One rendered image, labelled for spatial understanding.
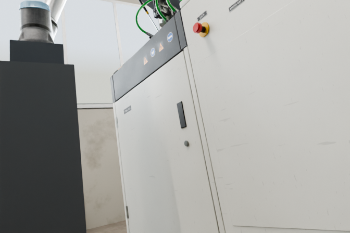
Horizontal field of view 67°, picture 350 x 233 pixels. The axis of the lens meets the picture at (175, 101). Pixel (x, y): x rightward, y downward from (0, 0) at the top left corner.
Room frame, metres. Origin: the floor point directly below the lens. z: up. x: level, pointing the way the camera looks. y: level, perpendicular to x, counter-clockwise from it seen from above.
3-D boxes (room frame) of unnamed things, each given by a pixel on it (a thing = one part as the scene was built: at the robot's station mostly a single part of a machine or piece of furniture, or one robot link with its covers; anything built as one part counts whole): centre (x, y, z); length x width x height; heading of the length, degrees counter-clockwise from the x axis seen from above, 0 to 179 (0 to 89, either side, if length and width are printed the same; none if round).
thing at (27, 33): (0.96, 0.52, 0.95); 0.15 x 0.15 x 0.10
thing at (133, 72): (1.20, 0.12, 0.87); 0.62 x 0.04 x 0.16; 39
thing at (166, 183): (1.19, 0.13, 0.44); 0.65 x 0.02 x 0.68; 39
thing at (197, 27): (0.82, -0.13, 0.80); 0.05 x 0.04 x 0.05; 39
